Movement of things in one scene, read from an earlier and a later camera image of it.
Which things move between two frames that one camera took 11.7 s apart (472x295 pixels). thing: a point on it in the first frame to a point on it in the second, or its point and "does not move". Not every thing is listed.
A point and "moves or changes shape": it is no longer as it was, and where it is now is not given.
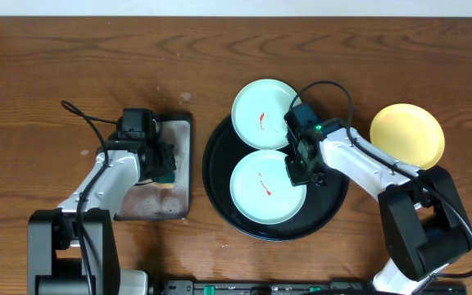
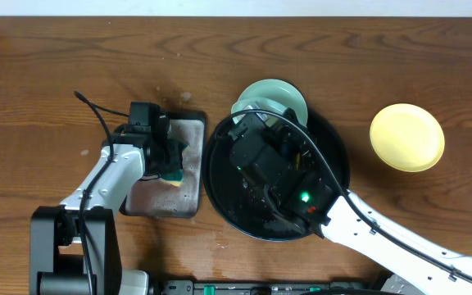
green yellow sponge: [165, 181] moves or changes shape
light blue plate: [262, 190] to [242, 104]
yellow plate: [409, 133] does not move
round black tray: [224, 150] does not move
